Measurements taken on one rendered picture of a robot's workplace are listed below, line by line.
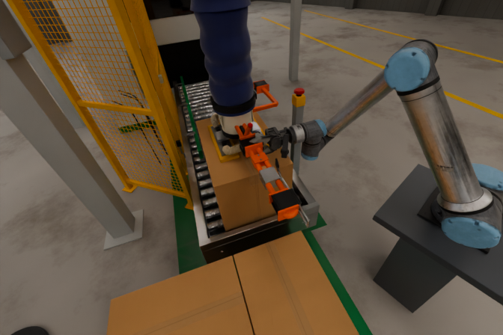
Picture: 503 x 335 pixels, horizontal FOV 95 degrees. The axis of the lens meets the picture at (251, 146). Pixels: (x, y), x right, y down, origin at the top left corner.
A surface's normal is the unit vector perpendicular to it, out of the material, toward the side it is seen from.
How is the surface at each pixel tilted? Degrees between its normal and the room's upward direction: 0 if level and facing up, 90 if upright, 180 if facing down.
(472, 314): 0
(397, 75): 84
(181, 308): 0
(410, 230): 0
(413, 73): 84
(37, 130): 90
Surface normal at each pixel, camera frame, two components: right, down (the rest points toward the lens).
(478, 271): -0.07, -0.77
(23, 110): 0.32, 0.58
